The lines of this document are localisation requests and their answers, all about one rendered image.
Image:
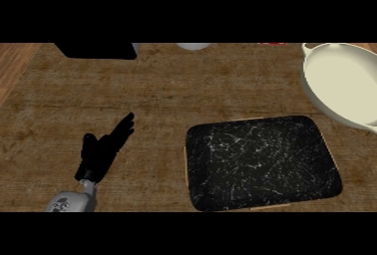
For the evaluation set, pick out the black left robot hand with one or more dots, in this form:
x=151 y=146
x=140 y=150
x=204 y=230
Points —
x=103 y=149

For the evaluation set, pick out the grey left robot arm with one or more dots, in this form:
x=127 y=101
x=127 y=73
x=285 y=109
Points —
x=72 y=200

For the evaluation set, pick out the black marbled square tray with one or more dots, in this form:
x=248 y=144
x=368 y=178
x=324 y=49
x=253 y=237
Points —
x=262 y=161

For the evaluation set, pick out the cream white pot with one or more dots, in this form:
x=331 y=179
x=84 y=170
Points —
x=340 y=83

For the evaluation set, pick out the black box appliance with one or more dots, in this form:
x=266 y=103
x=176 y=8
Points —
x=97 y=50

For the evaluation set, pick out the pale grey round object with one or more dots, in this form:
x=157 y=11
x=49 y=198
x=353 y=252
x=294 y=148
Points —
x=192 y=46

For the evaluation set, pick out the red object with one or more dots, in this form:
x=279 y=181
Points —
x=272 y=43

